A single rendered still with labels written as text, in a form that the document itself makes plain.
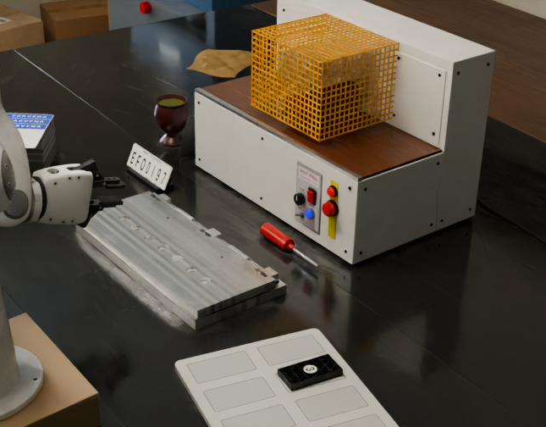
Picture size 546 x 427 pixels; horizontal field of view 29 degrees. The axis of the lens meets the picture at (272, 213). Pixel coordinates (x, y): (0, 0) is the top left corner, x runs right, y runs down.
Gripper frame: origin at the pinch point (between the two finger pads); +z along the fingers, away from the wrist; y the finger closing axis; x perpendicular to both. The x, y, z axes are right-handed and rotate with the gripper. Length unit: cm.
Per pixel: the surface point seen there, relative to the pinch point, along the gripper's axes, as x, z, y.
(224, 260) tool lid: 11.0, 20.5, 10.9
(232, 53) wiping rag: -87, 92, -2
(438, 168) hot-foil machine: 23, 61, -10
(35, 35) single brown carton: -311, 149, 53
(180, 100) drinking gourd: -48, 47, -1
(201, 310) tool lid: 22.1, 7.8, 14.1
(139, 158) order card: -36.9, 30.5, 8.8
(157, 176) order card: -28.7, 30.3, 9.9
